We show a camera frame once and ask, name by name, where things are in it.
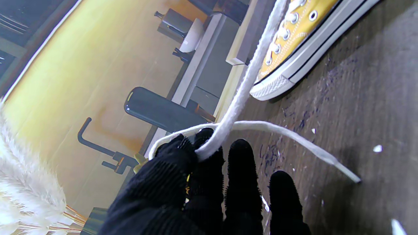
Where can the left robot hand black glove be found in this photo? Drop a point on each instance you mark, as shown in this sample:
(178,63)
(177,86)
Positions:
(156,195)

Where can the white shoelace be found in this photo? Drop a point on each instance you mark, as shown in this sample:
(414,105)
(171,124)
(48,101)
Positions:
(247,81)

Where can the yellow canvas sneaker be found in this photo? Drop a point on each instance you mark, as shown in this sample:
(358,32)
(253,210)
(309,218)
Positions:
(300,29)

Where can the printed kitchen backdrop banner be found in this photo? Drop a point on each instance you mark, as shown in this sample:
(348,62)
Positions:
(81,65)

